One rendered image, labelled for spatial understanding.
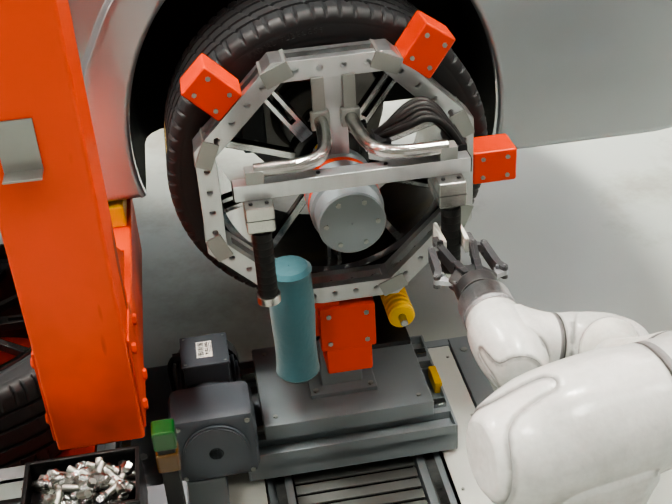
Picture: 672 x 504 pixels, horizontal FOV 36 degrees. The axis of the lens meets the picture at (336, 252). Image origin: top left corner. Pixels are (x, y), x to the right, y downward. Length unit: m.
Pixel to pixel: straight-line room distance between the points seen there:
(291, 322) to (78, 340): 0.42
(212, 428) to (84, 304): 0.51
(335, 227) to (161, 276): 1.56
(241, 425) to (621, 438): 1.30
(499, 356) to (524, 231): 1.98
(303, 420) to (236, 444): 0.26
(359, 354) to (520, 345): 0.74
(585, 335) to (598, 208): 2.08
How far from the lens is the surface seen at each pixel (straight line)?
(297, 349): 2.07
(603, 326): 1.63
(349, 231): 1.92
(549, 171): 3.90
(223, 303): 3.23
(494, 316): 1.61
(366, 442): 2.46
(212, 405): 2.22
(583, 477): 1.02
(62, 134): 1.66
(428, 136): 2.28
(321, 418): 2.43
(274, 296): 1.88
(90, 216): 1.72
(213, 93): 1.92
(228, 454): 2.24
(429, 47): 1.95
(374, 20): 2.00
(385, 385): 2.51
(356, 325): 2.21
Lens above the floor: 1.83
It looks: 32 degrees down
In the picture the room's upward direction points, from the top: 4 degrees counter-clockwise
